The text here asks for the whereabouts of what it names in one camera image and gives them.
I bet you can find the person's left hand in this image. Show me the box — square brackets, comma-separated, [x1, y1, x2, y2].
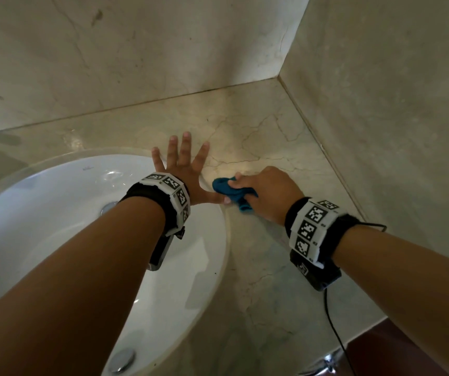
[152, 132, 231, 206]

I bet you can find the person's right hand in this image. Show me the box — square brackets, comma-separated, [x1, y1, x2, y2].
[228, 166, 305, 226]

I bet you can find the teal cleaning cloth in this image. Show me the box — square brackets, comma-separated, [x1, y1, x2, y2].
[212, 177, 258, 213]

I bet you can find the person's right forearm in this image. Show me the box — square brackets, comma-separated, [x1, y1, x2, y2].
[332, 225, 449, 376]

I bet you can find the person's left forearm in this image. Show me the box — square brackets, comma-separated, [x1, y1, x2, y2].
[0, 197, 166, 376]

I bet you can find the white ceramic sink basin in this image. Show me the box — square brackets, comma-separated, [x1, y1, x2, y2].
[0, 147, 231, 376]

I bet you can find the left marker wristband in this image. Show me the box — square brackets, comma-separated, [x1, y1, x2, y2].
[119, 172, 191, 238]

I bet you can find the marker wristband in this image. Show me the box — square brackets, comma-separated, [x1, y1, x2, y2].
[285, 197, 362, 269]
[119, 172, 191, 238]

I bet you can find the right marker wristband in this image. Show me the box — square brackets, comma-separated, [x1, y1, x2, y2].
[285, 197, 362, 269]

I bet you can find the chrome overflow cap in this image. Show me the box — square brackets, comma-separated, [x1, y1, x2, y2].
[108, 347, 137, 375]

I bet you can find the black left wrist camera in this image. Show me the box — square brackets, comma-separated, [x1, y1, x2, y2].
[148, 227, 186, 272]

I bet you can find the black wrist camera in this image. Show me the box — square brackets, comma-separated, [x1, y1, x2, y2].
[290, 250, 342, 292]
[148, 227, 186, 272]

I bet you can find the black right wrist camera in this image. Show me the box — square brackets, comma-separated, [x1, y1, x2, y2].
[290, 250, 342, 292]

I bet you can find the black cable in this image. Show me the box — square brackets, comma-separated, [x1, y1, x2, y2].
[323, 222, 388, 376]

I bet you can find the chrome towel ring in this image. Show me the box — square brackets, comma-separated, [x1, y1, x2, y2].
[298, 348, 346, 376]

